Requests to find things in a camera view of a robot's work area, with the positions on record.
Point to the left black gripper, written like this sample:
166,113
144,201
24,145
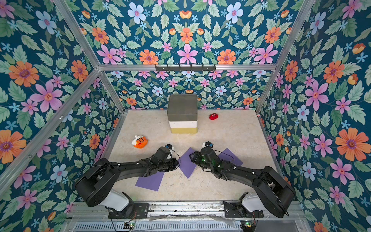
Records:
173,165

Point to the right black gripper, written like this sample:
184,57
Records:
195,158

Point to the purple paper square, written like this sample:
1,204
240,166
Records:
186,165
152,182
228,155

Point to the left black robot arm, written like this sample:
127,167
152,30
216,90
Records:
96,185

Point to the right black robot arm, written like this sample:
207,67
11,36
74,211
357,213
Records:
275,194

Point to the orange tiger plush toy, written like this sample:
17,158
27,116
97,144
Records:
139,141

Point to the small red toy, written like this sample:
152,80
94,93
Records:
213,116

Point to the grey white yellow stacked box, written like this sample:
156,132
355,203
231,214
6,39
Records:
182,113

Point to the white ventilation grille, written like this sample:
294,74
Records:
157,226

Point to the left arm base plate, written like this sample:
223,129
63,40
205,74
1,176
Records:
133,210

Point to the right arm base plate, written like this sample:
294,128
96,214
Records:
236,210

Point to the grey wall hook rail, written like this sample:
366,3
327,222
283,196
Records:
180,68

